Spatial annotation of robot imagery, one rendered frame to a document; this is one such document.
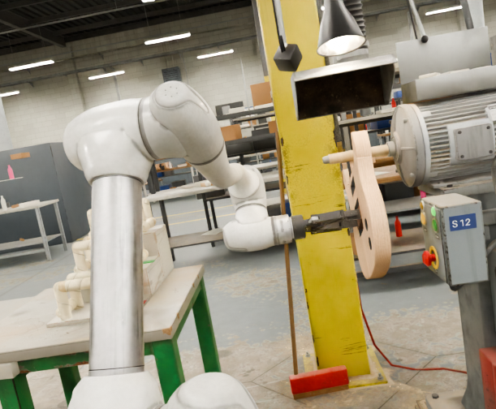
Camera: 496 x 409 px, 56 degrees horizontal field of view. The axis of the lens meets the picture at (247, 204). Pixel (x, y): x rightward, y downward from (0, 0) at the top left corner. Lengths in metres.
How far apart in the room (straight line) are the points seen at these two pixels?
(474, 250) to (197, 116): 0.73
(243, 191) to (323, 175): 0.98
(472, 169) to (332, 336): 1.37
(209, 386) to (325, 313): 1.75
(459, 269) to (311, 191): 1.25
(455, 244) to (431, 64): 0.64
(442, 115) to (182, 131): 0.80
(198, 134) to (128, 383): 0.48
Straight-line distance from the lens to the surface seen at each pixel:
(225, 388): 0.81
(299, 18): 2.40
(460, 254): 1.24
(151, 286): 1.51
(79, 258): 1.57
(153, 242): 1.62
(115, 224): 0.93
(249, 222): 1.40
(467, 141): 1.43
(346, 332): 2.58
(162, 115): 0.92
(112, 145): 0.97
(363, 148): 1.37
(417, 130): 1.40
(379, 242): 1.28
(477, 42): 1.68
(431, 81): 1.47
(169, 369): 1.28
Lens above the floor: 1.36
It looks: 8 degrees down
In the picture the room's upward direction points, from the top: 10 degrees counter-clockwise
